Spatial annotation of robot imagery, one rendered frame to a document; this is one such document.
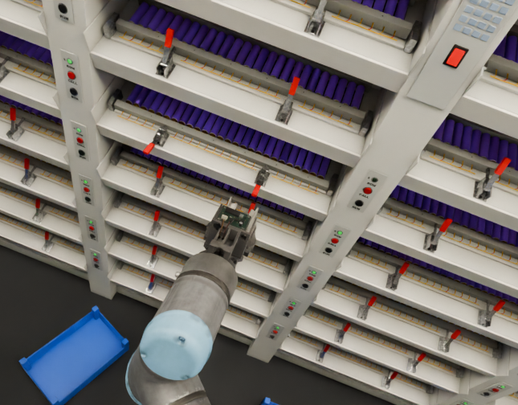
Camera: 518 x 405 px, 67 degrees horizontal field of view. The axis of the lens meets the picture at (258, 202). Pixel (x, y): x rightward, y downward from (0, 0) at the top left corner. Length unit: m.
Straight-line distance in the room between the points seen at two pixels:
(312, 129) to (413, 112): 0.20
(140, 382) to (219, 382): 1.05
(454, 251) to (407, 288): 0.19
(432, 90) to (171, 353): 0.58
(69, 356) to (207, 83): 1.20
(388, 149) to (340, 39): 0.23
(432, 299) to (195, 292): 0.80
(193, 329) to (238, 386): 1.17
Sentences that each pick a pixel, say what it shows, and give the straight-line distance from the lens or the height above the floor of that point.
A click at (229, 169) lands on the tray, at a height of 0.94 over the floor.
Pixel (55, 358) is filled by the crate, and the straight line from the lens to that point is 1.73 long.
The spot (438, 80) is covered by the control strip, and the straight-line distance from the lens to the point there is 0.75.
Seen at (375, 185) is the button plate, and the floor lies 1.07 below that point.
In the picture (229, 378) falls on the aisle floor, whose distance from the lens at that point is 1.70.
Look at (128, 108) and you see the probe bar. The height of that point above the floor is 0.97.
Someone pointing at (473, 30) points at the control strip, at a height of 1.41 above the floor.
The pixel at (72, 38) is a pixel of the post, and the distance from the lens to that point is 0.96.
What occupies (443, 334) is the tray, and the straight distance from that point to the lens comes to 1.43.
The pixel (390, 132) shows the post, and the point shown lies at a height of 1.20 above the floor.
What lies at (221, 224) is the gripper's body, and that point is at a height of 1.08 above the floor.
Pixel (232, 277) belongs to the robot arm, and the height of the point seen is 1.07.
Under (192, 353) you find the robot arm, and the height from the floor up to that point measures 1.10.
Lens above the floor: 1.61
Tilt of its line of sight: 47 degrees down
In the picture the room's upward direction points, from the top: 20 degrees clockwise
